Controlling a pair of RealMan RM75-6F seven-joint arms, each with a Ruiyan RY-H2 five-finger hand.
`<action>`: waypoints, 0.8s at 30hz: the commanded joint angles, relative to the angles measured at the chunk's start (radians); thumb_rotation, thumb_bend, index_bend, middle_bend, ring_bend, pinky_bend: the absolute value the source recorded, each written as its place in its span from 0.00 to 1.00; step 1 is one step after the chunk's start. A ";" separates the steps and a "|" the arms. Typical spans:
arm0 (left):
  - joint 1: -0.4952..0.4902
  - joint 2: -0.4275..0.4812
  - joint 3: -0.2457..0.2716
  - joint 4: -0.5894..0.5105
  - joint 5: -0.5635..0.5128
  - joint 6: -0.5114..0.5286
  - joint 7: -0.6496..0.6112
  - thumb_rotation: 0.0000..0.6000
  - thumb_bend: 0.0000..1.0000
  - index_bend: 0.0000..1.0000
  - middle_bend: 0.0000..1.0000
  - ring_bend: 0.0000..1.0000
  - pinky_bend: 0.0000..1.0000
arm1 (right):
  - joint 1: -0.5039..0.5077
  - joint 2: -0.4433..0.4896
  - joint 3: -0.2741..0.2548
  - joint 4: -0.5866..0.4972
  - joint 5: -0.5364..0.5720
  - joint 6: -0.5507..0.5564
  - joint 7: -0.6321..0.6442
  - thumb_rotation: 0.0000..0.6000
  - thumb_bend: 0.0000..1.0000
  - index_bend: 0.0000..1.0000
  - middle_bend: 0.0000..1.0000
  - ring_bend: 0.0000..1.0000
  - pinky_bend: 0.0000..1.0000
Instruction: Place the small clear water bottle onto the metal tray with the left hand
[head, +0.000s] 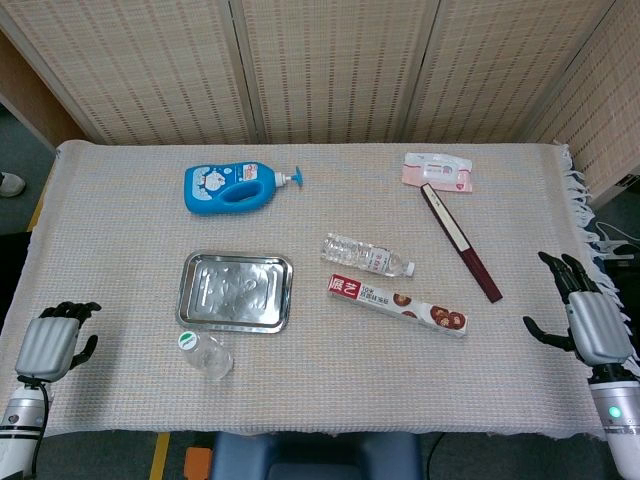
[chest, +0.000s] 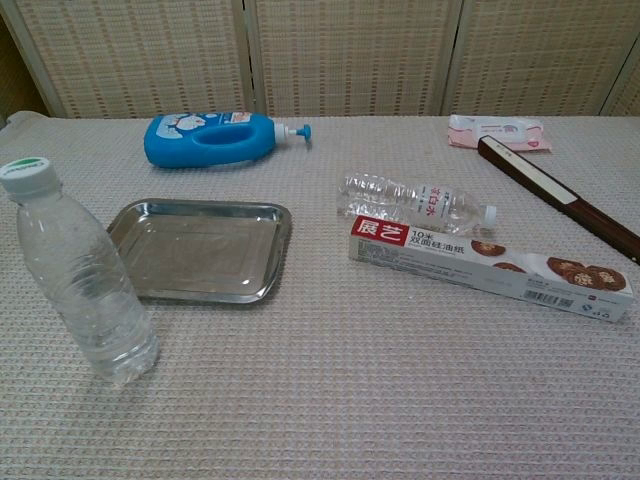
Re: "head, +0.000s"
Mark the white baking paper box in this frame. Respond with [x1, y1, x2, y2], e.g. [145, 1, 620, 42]
[327, 273, 470, 339]

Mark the small transparent white-capped bottle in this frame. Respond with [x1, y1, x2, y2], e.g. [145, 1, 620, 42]
[177, 330, 236, 381]

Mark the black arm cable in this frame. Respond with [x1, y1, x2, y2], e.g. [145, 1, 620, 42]
[27, 379, 55, 480]

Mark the beige woven tablecloth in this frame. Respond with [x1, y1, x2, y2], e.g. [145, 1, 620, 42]
[0, 139, 629, 442]

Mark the orange floor object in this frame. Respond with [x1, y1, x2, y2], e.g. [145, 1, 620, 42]
[184, 446, 214, 480]

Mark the bamboo folding screen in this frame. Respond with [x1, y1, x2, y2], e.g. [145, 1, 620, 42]
[0, 0, 640, 201]

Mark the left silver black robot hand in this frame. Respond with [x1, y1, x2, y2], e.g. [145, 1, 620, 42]
[14, 301, 102, 384]

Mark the white clip with cable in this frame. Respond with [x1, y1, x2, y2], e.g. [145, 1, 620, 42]
[594, 221, 640, 262]

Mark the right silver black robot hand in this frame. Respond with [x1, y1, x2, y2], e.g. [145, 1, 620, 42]
[522, 251, 640, 374]

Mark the rectangular stainless steel tray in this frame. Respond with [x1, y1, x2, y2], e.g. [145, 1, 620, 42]
[174, 250, 295, 335]

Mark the black floor cable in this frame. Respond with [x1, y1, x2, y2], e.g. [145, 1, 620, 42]
[423, 432, 447, 480]

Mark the pink wet wipes pack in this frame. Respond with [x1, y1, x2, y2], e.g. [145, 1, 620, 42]
[402, 152, 475, 194]

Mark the blue pump detergent bottle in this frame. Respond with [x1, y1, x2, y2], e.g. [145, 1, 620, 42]
[183, 160, 305, 217]

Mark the blue padded seat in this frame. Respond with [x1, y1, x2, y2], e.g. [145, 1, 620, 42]
[209, 430, 424, 480]

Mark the clear red-labelled water bottle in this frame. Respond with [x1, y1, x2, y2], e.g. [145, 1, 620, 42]
[321, 233, 416, 279]

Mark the dark wooden folding fan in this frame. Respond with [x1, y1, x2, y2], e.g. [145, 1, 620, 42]
[419, 182, 504, 304]

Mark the white shoe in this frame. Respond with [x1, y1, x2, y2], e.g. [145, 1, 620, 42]
[0, 171, 27, 199]

